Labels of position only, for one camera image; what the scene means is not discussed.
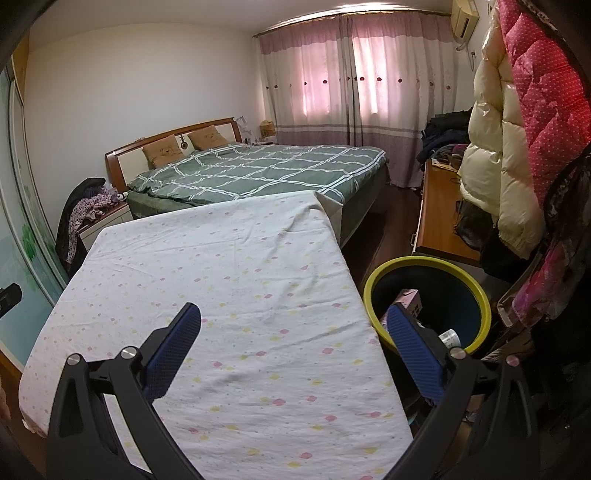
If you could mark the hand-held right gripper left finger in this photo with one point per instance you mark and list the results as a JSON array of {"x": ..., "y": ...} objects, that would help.
[{"x": 173, "y": 350}]

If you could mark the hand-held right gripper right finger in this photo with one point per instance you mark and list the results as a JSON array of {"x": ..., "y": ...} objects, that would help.
[{"x": 415, "y": 355}]

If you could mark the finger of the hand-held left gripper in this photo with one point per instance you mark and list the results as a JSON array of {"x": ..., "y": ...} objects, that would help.
[{"x": 10, "y": 297}]

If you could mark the small white bottle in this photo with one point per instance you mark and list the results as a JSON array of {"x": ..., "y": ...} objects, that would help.
[{"x": 450, "y": 338}]

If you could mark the pink and white carton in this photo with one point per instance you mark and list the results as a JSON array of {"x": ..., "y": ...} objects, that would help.
[{"x": 408, "y": 300}]

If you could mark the dark bin with yellow rim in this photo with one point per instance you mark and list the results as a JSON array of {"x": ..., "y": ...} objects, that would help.
[{"x": 443, "y": 295}]

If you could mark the frosted glass wardrobe door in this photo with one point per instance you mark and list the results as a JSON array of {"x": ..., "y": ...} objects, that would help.
[{"x": 23, "y": 230}]

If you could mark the pile of clothes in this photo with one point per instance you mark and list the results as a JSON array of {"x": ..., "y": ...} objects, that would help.
[{"x": 74, "y": 207}]

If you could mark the white nightstand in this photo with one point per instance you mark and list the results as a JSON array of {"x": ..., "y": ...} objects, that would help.
[{"x": 106, "y": 221}]

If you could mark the wooden desk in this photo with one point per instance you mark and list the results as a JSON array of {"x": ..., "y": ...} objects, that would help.
[{"x": 438, "y": 207}]

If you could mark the pink floral garment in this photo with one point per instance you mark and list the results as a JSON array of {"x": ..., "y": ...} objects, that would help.
[{"x": 549, "y": 277}]

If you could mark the wooden bed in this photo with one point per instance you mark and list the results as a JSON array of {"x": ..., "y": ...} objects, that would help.
[{"x": 134, "y": 161}]

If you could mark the brown pillow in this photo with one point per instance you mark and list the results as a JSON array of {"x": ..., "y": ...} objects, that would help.
[
  {"x": 207, "y": 137},
  {"x": 161, "y": 151}
]

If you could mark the green checked duvet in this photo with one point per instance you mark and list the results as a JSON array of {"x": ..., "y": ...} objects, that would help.
[{"x": 277, "y": 170}]

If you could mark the cream puffer jacket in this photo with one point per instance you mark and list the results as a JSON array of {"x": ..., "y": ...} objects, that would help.
[{"x": 498, "y": 161}]

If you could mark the heap of dark clothes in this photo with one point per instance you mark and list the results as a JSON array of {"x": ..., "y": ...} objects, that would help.
[{"x": 443, "y": 129}]

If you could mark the red quilted jacket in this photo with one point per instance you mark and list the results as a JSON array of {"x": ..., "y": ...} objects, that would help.
[{"x": 545, "y": 92}]

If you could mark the pink and white curtains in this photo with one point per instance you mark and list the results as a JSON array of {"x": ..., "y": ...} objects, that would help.
[{"x": 323, "y": 69}]

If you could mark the beige air conditioner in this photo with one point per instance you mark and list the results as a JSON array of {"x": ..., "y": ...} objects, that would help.
[{"x": 464, "y": 18}]

